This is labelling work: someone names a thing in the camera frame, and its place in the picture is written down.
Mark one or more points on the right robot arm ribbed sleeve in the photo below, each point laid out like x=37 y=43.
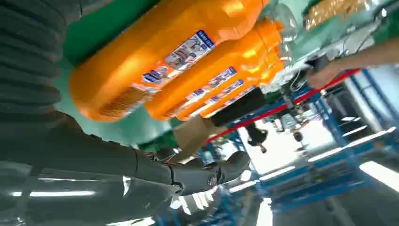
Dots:
x=28 y=59

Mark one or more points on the blue metal rack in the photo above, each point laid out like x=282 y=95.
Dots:
x=330 y=124

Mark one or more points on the person's hand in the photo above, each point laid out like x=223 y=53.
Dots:
x=322 y=78

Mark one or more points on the red metal bar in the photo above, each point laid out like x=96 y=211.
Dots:
x=280 y=107

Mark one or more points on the yellow sheet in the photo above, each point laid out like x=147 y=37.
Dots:
x=333 y=11

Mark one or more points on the black wrist band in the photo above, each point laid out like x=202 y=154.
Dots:
x=318 y=62

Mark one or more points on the brown cardboard box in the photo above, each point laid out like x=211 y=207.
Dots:
x=194 y=134

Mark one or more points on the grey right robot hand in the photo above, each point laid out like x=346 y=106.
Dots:
x=93 y=174

